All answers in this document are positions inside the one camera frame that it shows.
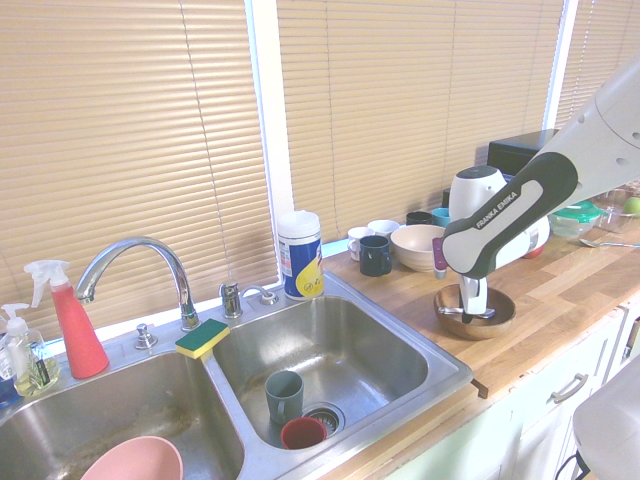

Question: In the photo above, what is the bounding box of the pink bowl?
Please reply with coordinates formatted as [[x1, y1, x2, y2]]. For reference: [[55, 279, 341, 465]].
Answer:
[[79, 435, 184, 480]]

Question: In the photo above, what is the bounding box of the yellow and green sponge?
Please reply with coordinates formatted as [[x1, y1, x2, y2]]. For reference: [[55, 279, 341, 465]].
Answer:
[[174, 318, 231, 361]]

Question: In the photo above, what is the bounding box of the grey rounded robot base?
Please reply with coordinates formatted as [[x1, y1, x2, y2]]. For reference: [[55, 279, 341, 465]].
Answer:
[[572, 372, 640, 480]]

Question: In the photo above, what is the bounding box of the black countertop appliance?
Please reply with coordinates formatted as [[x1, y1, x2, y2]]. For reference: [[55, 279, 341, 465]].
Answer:
[[488, 128, 561, 177]]

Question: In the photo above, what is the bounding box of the metal sink drain strainer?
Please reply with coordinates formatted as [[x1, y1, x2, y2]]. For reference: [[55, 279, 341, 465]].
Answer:
[[301, 402, 346, 434]]

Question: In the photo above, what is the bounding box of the silver cabinet drawer handle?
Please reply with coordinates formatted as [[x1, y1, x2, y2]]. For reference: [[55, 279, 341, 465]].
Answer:
[[551, 372, 590, 405]]

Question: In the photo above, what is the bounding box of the black cable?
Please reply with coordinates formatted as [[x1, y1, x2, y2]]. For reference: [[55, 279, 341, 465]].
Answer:
[[554, 449, 591, 480]]

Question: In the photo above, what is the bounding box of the clear glass bowl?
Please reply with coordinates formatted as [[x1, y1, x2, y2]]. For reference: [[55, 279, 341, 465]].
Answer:
[[594, 187, 640, 234]]

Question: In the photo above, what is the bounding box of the brown wooden bowl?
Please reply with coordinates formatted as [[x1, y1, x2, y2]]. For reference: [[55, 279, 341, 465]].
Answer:
[[432, 283, 517, 342]]

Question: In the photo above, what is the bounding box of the pale green kitchen cabinet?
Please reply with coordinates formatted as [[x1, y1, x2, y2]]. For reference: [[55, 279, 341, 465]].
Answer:
[[359, 299, 640, 480]]

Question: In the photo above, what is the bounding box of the dark navy mug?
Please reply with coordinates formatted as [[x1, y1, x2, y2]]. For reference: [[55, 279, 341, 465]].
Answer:
[[358, 234, 394, 277]]

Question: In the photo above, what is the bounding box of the beige bowl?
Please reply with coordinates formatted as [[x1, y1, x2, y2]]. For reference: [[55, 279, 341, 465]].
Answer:
[[389, 224, 447, 273]]

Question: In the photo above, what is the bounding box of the stainless steel double sink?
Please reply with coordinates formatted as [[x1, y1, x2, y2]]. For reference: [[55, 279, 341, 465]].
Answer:
[[0, 272, 475, 480]]

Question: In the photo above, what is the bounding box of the spoon with white handle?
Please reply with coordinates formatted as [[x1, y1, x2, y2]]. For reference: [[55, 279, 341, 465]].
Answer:
[[438, 305, 497, 320]]

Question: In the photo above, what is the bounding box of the all-metal spoon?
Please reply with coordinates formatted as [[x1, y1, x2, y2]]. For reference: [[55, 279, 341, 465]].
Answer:
[[578, 237, 640, 250]]

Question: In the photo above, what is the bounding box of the narrow beige window blind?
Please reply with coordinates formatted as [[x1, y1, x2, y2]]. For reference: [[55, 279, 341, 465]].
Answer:
[[554, 0, 640, 131]]

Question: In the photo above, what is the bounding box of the wide beige window blind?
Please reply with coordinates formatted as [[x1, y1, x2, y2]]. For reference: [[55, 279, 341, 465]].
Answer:
[[0, 0, 280, 342]]

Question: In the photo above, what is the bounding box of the red spray bottle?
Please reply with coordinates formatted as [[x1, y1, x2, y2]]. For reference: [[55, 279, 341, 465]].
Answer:
[[23, 259, 110, 380]]

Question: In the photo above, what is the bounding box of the white electric kettle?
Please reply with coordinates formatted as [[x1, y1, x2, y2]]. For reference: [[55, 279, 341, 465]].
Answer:
[[448, 167, 551, 266]]

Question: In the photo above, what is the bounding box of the medium beige window blind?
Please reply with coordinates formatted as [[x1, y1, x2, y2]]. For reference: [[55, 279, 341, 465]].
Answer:
[[276, 0, 566, 241]]

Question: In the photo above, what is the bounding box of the grey-blue mug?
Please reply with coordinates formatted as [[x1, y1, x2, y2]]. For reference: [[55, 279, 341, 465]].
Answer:
[[264, 370, 305, 426]]

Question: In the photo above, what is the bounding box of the chrome sink knob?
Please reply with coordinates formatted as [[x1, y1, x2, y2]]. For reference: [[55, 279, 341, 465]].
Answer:
[[133, 323, 159, 350]]

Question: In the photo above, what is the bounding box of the red mug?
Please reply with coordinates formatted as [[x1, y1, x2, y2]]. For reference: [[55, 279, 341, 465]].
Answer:
[[279, 416, 329, 450]]

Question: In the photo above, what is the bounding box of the chrome gooseneck faucet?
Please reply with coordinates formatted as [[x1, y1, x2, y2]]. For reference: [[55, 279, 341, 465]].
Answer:
[[74, 236, 202, 332]]

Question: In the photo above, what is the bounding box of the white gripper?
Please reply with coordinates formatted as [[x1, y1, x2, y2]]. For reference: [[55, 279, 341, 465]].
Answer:
[[459, 274, 489, 326]]

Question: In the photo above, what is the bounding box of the white wipes canister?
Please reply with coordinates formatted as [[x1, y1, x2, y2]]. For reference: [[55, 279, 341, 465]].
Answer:
[[277, 210, 325, 301]]

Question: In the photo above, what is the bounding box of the green-lidded plastic container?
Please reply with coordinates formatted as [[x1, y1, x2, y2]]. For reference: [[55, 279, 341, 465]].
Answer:
[[549, 199, 606, 239]]

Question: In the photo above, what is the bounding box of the clear hand soap pump bottle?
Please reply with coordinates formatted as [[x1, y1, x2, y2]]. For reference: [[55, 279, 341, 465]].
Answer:
[[0, 302, 61, 399]]

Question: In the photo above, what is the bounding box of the white mug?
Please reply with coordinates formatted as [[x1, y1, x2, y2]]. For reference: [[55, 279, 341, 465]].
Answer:
[[346, 226, 376, 262], [367, 218, 401, 239]]

